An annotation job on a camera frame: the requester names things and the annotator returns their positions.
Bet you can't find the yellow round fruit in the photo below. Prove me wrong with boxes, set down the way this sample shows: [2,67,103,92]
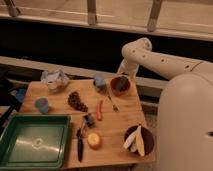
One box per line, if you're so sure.
[87,133,101,149]

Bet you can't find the bunch of dark grapes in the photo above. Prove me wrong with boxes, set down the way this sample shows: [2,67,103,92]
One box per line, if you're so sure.
[68,91,88,112]

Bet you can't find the metal fork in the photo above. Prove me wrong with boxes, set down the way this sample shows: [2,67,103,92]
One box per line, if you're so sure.
[106,90,119,112]

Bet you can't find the yellow banana pieces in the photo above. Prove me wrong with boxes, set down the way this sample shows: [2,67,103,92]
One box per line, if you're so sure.
[123,125,145,156]

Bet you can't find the orange-brown bowl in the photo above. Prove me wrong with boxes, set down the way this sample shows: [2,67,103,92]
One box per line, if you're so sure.
[110,76,130,96]

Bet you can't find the black handled knife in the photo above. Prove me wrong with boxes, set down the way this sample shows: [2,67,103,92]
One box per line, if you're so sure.
[76,120,86,162]

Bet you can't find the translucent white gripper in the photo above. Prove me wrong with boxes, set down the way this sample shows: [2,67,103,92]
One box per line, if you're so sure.
[117,59,139,80]

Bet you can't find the blue plastic cup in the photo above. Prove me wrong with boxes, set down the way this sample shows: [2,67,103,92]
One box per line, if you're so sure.
[34,97,49,114]

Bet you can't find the small dark clip object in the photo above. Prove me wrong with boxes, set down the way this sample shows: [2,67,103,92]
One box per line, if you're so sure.
[84,114,95,128]

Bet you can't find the dark eraser block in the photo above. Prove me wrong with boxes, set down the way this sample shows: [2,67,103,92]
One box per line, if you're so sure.
[115,76,129,91]

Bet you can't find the blue object at table edge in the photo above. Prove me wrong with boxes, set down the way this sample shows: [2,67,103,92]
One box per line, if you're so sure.
[15,88,26,103]

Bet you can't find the clear glass with cloth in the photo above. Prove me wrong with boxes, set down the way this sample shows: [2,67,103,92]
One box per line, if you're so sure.
[40,70,69,92]

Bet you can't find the green plastic tray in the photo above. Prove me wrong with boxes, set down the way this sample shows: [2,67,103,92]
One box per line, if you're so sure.
[0,114,70,171]

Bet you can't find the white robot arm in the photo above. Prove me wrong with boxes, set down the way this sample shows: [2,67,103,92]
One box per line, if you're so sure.
[118,38,213,171]

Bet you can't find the small blue cup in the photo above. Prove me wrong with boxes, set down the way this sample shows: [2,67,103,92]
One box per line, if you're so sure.
[93,76,106,89]

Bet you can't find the orange carrot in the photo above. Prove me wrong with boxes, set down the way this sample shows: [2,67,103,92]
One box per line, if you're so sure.
[96,100,103,121]

